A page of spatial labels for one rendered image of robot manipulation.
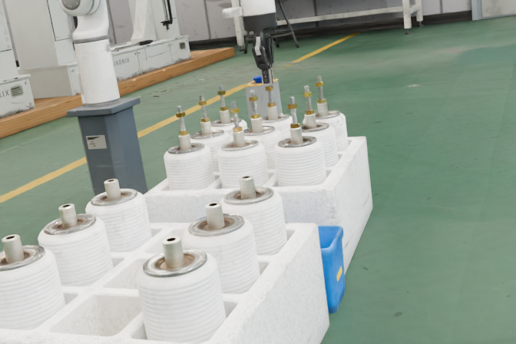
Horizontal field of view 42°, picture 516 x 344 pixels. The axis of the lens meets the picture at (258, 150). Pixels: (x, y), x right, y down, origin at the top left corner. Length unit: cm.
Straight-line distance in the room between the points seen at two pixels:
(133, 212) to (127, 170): 76
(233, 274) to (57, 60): 333
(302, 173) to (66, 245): 48
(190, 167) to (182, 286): 60
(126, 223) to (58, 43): 312
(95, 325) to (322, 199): 48
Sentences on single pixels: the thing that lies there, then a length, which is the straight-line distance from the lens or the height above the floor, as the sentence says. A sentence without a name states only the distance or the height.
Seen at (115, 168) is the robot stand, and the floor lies 13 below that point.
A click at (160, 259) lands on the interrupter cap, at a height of 25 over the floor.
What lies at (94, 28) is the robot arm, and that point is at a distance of 181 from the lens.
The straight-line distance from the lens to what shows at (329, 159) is 137.
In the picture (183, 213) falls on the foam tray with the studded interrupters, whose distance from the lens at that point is 132.
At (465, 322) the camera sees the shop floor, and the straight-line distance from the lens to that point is 112.
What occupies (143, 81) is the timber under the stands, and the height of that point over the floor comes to 4.
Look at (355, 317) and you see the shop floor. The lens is 115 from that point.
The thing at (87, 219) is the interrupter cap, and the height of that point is 25.
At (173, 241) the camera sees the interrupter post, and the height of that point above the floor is 28.
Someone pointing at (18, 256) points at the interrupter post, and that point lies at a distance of 92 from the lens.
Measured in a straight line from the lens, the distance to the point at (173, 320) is 77.
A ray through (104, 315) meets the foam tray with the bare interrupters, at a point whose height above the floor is 15.
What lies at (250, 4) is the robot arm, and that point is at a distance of 147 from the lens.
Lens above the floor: 55
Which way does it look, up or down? 14 degrees down
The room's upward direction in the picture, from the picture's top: 8 degrees counter-clockwise
